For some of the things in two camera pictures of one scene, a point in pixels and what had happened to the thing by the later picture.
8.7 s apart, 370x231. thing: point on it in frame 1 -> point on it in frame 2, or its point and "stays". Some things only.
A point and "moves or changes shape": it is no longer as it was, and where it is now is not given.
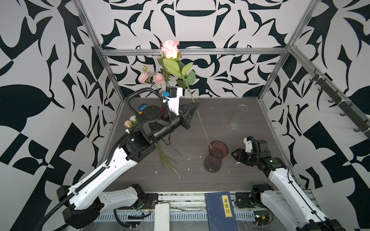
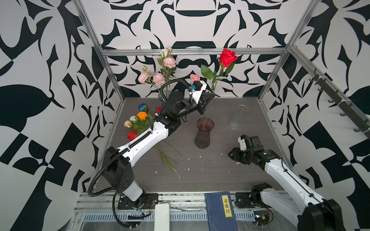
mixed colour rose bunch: [167, 158] stays
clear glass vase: [234, 123] stays
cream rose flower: [127, 123] stays
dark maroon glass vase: [218, 150] -> [202, 137]
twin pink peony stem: [144, 78] stays
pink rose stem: [170, 54] moves or changes shape
